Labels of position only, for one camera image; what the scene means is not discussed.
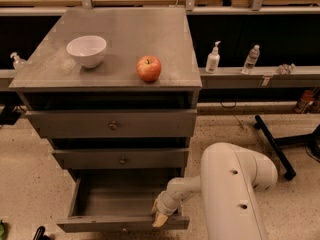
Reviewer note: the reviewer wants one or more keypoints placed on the white pump lotion bottle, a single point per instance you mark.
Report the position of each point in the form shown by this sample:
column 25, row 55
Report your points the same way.
column 213, row 59

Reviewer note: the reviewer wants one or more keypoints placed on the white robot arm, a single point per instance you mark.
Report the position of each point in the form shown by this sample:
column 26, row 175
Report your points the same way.
column 229, row 177

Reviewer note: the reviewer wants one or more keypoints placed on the grey drawer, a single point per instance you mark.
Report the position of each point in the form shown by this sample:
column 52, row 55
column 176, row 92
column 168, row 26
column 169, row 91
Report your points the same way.
column 134, row 158
column 113, row 123
column 119, row 200

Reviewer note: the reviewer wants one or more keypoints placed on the black object bottom left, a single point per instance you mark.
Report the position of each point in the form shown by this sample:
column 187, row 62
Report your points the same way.
column 40, row 234

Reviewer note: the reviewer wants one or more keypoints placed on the grey bottom drawer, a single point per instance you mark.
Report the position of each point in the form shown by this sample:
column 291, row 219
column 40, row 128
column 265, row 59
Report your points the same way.
column 119, row 200

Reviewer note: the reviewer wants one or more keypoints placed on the black stand base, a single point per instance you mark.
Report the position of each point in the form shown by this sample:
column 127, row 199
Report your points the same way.
column 311, row 141

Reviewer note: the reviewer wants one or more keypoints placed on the white ceramic bowl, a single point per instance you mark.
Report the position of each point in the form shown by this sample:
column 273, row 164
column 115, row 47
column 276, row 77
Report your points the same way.
column 88, row 51

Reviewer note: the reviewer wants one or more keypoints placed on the grey top drawer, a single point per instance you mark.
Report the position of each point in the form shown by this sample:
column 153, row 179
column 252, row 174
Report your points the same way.
column 113, row 123

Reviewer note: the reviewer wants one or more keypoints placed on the orange spray can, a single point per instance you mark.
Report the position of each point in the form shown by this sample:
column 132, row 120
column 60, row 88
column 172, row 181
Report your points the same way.
column 303, row 101

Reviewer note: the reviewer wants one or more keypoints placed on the clear plastic water bottle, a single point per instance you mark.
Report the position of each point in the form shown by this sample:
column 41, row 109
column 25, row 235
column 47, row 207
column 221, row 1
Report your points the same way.
column 251, row 60

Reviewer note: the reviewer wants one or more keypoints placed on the green object at edge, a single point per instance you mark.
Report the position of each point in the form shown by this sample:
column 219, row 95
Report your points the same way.
column 2, row 231

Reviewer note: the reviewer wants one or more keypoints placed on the red apple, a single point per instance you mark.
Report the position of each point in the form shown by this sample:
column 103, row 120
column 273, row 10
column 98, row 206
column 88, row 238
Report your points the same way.
column 148, row 68

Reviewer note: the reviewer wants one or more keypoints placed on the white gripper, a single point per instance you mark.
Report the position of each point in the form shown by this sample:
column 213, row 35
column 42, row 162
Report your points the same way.
column 165, row 204

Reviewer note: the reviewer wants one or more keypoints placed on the grey middle drawer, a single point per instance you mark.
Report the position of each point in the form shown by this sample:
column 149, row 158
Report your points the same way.
column 134, row 158

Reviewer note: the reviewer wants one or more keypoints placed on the grey drawer cabinet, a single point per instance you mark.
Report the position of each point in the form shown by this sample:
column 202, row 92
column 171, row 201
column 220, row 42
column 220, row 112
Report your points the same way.
column 53, row 80

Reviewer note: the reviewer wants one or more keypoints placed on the crumpled clear plastic wrap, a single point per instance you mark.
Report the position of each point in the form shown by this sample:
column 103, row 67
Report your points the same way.
column 286, row 69

